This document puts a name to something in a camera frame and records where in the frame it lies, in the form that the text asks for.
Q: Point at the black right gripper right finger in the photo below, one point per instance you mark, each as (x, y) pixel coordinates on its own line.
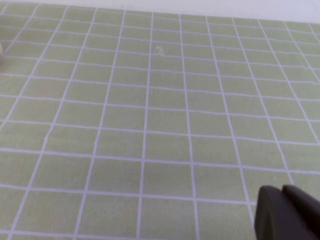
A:
(306, 210)

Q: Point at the green white-grid tablecloth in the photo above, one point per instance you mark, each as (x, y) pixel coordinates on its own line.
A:
(150, 125)

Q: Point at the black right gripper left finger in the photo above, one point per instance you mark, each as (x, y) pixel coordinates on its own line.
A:
(272, 217)

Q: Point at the cream fabric pencil case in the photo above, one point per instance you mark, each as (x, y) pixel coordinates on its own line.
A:
(1, 52)

